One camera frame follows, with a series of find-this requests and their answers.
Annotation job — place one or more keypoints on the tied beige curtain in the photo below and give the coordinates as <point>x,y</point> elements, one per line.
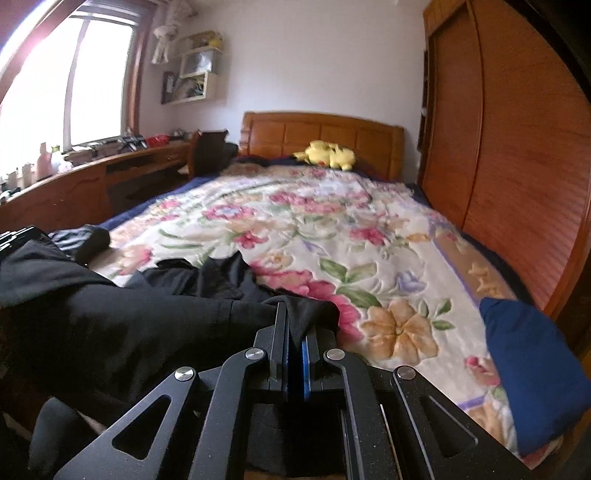
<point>167,37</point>

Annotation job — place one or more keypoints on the wooden chair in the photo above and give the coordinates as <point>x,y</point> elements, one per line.
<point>210,154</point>

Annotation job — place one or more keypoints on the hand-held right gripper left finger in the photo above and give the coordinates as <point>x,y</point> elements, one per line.
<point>279,355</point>

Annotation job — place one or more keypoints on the black coat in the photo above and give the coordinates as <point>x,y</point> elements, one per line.
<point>138,332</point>

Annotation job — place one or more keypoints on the wooden desk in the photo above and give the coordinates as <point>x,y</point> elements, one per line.
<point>60,198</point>

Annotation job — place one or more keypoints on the black device on desk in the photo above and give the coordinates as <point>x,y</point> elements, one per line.
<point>133,144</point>

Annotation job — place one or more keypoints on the red basket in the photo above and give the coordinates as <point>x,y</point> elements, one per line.
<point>158,140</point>

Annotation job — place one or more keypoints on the wooden slatted wardrobe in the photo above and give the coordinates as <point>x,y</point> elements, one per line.
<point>508,138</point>

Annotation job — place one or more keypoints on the black binders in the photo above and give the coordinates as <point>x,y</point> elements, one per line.
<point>169,87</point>

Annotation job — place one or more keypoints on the yellow plush toy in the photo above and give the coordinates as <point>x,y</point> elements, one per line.
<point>330,156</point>

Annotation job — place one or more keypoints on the wooden bed headboard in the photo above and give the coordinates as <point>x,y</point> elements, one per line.
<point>323,134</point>

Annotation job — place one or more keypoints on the blue pillow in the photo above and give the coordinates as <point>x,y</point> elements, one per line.
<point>535,369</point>

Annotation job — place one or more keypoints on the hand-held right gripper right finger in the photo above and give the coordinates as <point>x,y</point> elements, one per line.
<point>305,369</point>

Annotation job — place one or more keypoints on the grey paper bag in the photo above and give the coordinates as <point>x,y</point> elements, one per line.
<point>203,62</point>

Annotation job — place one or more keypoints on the window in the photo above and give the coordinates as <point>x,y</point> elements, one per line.
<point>60,92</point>

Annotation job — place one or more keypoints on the small yellow shelf toy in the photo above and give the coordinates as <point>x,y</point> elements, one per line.
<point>214,40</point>

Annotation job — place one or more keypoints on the pink bottle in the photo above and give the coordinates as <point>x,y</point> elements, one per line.
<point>44,164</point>

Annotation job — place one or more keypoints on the floral blanket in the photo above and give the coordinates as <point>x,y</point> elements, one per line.
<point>323,240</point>

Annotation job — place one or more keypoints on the white wall shelf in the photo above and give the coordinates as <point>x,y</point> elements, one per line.
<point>214,87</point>

